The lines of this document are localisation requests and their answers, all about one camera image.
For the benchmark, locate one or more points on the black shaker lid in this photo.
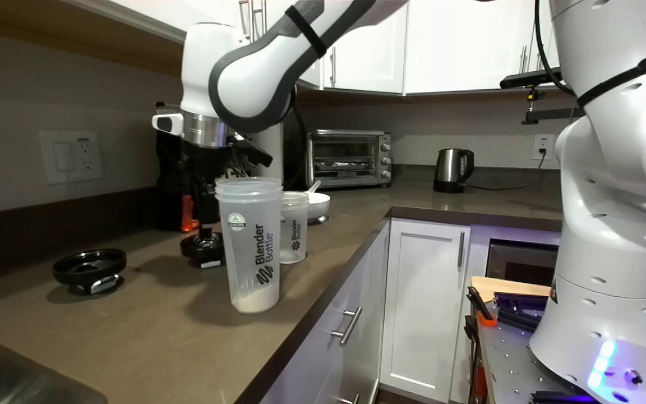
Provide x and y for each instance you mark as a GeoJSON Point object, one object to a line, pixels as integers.
{"type": "Point", "coordinates": [202, 251]}

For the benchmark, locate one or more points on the silver toaster oven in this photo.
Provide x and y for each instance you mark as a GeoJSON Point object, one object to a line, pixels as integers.
{"type": "Point", "coordinates": [349, 159]}

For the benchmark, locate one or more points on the steel electric kettle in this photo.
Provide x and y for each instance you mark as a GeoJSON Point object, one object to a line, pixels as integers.
{"type": "Point", "coordinates": [453, 169]}

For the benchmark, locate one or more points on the tall clear shaker cup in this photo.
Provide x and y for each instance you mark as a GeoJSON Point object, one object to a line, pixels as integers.
{"type": "Point", "coordinates": [249, 216]}

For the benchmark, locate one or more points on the wall outlet plate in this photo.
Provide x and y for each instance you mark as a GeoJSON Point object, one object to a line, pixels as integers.
{"type": "Point", "coordinates": [70, 155]}

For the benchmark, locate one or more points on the white bowl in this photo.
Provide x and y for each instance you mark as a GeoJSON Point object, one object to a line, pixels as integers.
{"type": "Point", "coordinates": [320, 206]}

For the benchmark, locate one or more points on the short clear shaker cup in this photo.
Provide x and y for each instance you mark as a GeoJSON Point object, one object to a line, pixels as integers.
{"type": "Point", "coordinates": [293, 228]}

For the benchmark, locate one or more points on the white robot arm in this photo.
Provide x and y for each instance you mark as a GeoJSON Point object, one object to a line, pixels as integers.
{"type": "Point", "coordinates": [592, 331]}

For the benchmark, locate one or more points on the black whey protein bag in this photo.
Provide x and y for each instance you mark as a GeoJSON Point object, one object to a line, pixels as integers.
{"type": "Point", "coordinates": [174, 204]}

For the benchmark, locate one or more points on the steel kitchen sink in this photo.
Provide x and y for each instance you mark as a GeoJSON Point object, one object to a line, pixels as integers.
{"type": "Point", "coordinates": [28, 382]}

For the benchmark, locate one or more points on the black lid by sink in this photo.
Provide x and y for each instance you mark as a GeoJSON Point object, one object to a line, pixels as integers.
{"type": "Point", "coordinates": [90, 273]}

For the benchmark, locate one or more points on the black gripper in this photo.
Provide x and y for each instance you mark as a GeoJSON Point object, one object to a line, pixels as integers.
{"type": "Point", "coordinates": [202, 168]}

